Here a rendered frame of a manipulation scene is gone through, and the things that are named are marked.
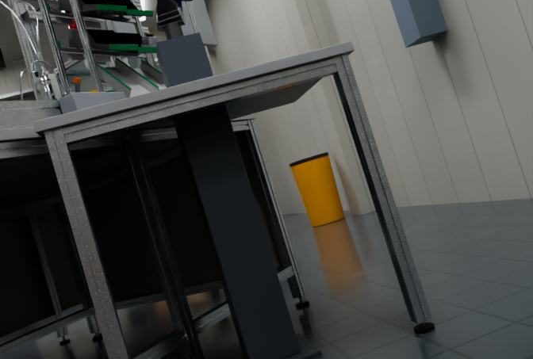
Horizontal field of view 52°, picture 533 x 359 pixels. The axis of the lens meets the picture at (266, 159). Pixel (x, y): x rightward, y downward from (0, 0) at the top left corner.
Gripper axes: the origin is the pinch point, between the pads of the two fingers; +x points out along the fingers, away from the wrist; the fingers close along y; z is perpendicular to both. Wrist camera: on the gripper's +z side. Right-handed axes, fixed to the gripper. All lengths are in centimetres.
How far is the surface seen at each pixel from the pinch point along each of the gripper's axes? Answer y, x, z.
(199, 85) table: -37, 41, -12
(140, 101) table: -35, 40, -28
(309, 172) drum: 332, 25, 166
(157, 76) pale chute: 44.0, 2.7, -5.3
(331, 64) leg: -38, 45, 27
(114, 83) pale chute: 24.7, 9.1, -25.5
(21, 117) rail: -19, 30, -58
